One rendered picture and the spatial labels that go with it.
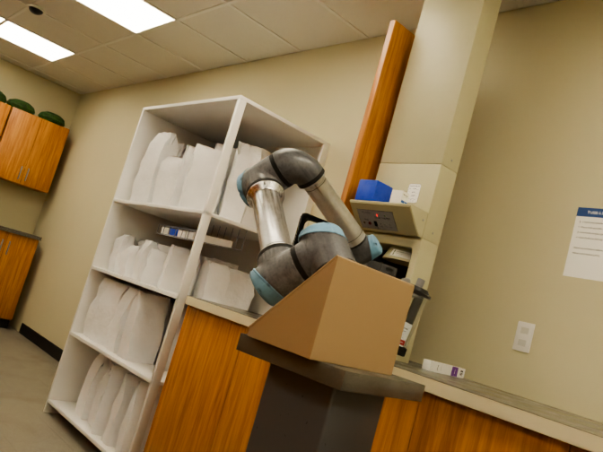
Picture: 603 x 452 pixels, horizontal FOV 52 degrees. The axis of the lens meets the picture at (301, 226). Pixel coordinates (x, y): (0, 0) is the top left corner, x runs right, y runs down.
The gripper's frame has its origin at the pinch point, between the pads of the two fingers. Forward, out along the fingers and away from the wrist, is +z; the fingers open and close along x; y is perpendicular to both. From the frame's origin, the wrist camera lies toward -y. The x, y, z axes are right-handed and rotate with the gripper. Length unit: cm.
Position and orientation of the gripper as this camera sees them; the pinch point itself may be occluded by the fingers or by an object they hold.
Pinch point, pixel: (413, 297)
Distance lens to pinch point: 217.5
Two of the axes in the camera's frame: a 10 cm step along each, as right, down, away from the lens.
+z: 9.4, 3.4, -0.8
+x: 0.5, 0.9, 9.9
